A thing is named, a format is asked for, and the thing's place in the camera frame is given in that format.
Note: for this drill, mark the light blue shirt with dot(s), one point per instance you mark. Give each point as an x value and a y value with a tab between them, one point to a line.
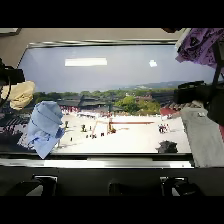
45	128

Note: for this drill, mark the purple garment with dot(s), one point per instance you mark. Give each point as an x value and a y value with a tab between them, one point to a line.
200	45

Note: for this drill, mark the silver frame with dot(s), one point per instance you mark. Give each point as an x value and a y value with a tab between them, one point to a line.
100	163

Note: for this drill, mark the grey T-shirt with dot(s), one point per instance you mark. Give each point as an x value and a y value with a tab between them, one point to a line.
203	140

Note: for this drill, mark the cream garment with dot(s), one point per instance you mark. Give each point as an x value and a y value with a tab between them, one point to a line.
20	95

